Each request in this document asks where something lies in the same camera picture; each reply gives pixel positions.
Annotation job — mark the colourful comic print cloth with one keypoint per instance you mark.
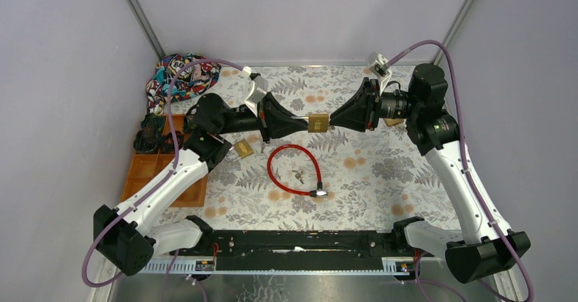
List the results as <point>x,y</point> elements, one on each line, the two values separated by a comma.
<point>194,81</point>

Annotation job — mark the orange wooden compartment tray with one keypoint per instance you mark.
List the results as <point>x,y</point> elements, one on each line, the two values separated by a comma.
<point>147,164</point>

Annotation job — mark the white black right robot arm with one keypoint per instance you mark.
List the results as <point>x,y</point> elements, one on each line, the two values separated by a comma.
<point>486,243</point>

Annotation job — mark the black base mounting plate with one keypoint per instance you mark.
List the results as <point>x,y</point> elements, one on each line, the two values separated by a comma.
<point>350,251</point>

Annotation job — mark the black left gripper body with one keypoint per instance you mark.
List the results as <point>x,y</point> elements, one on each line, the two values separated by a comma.
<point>264,116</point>

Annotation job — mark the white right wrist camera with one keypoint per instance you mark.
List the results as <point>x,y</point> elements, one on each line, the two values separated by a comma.
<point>378,66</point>

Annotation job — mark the floral patterned table mat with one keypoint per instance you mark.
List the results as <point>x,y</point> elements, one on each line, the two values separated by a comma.
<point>352,181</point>

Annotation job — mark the silver keys of cable lock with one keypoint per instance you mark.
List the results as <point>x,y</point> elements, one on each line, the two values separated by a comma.
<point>298,174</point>

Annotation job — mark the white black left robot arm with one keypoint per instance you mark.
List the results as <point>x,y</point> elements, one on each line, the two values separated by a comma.
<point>128,235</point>

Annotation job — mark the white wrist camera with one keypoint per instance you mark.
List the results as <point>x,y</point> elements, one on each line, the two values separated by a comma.
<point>258,88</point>
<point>378,66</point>

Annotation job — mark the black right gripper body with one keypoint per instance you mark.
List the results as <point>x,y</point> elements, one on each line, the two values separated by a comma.
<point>394,105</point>

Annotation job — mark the brass padlock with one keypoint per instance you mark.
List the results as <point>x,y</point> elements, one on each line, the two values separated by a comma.
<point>239,150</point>
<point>316,123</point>
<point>393,122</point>

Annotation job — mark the aluminium frame rail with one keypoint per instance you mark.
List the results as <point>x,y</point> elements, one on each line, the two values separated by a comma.
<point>146,27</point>

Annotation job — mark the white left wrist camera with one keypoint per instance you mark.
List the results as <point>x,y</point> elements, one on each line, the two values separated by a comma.
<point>258,88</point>

